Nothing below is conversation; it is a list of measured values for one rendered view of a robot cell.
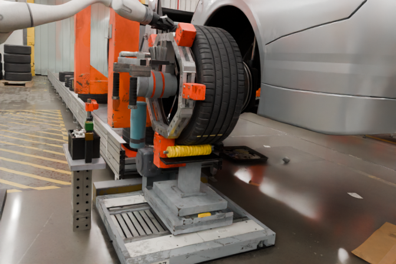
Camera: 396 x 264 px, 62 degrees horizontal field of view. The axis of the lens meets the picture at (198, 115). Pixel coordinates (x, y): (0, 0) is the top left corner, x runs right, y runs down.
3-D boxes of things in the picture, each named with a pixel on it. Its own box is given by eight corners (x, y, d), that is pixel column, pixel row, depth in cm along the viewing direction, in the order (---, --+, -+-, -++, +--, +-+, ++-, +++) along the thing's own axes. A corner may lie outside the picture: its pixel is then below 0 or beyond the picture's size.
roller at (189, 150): (215, 155, 183) (215, 145, 182) (165, 159, 169) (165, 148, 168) (210, 152, 188) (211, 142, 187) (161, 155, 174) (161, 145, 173)
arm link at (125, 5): (149, 8, 166) (138, -3, 173) (125, -4, 154) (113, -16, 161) (139, 27, 169) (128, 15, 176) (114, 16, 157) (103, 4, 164)
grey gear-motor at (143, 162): (200, 194, 230) (203, 145, 224) (141, 201, 211) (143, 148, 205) (188, 184, 246) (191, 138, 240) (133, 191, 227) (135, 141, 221)
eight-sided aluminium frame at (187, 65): (191, 146, 161) (198, 31, 152) (178, 147, 158) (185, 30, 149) (154, 124, 208) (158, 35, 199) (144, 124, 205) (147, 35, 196)
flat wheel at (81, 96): (129, 101, 538) (129, 86, 534) (102, 105, 478) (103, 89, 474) (96, 97, 563) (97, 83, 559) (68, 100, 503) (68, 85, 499)
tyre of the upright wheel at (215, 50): (211, 6, 192) (180, 92, 233) (174, 0, 181) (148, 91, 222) (264, 76, 150) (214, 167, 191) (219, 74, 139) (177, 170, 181)
